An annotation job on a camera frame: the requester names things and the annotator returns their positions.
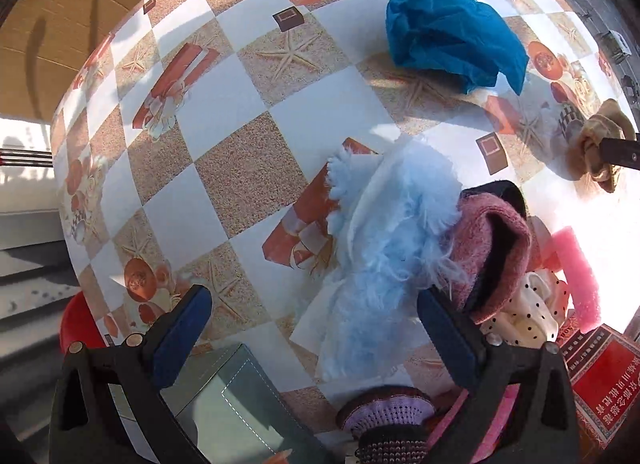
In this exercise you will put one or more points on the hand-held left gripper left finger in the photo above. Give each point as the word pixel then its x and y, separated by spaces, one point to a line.
pixel 182 329

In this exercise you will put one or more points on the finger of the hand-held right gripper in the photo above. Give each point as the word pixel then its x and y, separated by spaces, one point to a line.
pixel 622 153

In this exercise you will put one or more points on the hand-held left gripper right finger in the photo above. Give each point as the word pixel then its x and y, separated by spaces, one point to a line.
pixel 445 339

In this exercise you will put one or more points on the beige scrunchie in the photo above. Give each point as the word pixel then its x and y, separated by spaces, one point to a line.
pixel 587 146

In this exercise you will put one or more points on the polka dot cream scrunchie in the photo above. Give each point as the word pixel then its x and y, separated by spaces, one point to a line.
pixel 525 314

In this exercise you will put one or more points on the purple knit hair accessory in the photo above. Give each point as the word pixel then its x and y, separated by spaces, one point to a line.
pixel 385 409

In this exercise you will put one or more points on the light blue fluffy scrunchie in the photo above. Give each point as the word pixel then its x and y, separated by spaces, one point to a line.
pixel 380 264

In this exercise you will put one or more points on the pink knit sock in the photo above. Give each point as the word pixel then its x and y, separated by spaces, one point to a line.
pixel 510 264

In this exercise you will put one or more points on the red stool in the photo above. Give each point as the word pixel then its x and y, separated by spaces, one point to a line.
pixel 77 324

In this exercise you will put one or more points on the pink foam block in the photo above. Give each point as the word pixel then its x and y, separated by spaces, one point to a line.
pixel 575 274

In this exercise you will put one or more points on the red cardboard box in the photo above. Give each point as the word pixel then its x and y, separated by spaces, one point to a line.
pixel 605 379

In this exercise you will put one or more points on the teal blue cloth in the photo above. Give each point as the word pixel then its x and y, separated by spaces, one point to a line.
pixel 440 29

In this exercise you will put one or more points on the checkered printed tablecloth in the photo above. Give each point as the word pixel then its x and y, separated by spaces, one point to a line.
pixel 240 109

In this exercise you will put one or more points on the brown cardboard box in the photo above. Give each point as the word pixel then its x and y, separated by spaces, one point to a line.
pixel 75 19

